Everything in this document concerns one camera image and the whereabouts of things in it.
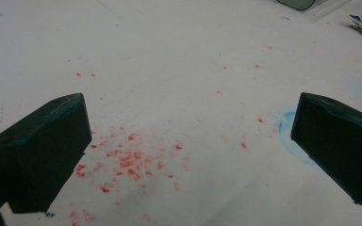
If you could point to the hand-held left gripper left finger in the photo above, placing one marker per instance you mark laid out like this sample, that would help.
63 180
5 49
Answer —
44 150

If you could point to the grey object at top edge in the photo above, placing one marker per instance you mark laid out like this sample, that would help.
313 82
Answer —
299 3

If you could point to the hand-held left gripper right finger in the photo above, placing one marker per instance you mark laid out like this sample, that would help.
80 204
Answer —
342 150

